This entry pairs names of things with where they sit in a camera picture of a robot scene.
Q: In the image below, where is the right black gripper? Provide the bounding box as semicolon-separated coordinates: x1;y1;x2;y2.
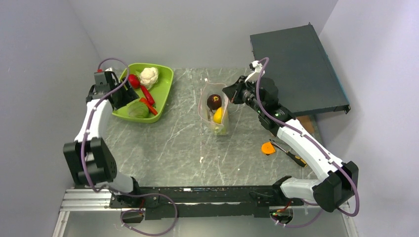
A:
223;76;264;114

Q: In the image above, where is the green cabbage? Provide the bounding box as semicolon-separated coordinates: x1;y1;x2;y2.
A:
127;101;149;119

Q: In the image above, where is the dark purple onion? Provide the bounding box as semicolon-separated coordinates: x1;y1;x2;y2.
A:
207;94;222;111

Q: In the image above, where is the clear zip top bag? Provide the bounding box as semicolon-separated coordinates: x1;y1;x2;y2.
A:
198;81;229;132

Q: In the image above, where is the yellow bell pepper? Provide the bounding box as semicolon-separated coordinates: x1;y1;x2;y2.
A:
212;107;225;124

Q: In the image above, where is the orange carrot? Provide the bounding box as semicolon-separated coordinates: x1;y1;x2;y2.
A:
139;97;158;116

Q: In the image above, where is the green celery stalk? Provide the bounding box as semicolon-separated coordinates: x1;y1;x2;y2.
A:
210;123;228;136

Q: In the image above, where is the red chili pepper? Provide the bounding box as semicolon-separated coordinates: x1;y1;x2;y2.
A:
140;84;155;106

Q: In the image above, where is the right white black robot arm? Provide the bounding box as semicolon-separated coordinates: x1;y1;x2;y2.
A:
222;76;360;216

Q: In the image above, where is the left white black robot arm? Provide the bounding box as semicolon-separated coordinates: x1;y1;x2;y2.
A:
63;83;142;207

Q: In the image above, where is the red tomato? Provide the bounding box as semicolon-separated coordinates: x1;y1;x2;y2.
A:
128;74;141;89

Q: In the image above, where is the white cauliflower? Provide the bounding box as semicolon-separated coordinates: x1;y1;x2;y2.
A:
139;67;159;89

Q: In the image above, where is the green plastic basket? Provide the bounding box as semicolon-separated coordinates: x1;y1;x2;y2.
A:
112;63;174;123

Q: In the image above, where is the orange tape measure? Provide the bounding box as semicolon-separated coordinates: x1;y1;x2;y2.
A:
261;142;276;156

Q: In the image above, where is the dark green metal case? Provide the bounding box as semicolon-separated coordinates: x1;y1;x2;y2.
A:
250;24;351;116

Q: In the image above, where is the wooden board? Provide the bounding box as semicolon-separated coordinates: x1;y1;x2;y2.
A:
296;116;315;134

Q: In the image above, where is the yellow black screwdriver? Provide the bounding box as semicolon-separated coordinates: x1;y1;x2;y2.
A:
269;139;307;167

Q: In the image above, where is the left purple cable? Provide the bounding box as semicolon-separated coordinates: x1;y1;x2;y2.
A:
80;58;179;237

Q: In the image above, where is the purple cable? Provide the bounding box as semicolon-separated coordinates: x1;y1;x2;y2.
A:
255;57;361;229
80;58;179;237

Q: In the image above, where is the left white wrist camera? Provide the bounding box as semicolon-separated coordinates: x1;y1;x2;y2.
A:
94;70;120;96

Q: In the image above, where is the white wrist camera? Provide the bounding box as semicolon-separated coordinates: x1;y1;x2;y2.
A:
94;70;120;96
245;60;265;82

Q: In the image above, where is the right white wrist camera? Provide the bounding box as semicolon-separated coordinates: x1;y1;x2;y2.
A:
245;60;265;82

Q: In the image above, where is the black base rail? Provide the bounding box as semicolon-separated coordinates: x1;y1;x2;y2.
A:
110;185;303;220

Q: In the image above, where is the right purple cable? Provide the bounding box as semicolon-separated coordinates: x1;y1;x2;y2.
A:
255;57;361;229

